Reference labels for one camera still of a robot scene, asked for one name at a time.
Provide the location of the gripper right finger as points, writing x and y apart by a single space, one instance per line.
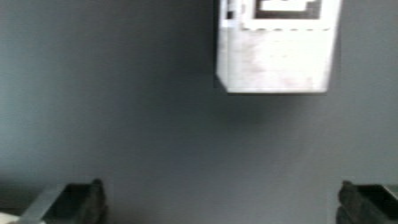
369 204

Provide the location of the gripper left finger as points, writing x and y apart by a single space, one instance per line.
70 204

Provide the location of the white table leg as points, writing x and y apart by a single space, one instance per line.
276 45

